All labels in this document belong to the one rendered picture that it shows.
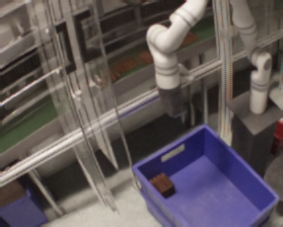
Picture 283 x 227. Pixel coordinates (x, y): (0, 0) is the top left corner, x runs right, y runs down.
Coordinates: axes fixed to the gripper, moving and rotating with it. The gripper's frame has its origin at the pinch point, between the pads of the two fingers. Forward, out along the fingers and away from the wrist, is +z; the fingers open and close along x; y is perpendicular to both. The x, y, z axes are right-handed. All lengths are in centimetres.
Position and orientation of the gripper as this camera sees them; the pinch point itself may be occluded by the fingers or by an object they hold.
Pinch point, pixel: (179, 119)
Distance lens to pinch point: 120.3
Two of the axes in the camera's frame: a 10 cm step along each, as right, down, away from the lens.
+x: 4.3, 5.9, -6.8
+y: -8.9, 3.9, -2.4
